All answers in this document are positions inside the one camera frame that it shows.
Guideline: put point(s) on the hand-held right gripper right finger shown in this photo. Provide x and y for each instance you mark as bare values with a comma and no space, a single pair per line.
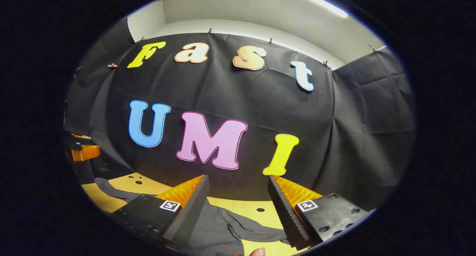
284,211

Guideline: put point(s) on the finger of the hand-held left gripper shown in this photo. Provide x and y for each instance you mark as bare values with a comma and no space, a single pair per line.
87,152

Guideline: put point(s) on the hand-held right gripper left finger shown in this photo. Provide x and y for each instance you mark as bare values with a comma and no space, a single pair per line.
189,211

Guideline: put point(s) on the grey collared shirt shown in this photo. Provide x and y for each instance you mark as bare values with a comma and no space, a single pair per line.
219,230

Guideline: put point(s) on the black backdrop cloth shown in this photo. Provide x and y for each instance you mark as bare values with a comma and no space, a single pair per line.
241,100

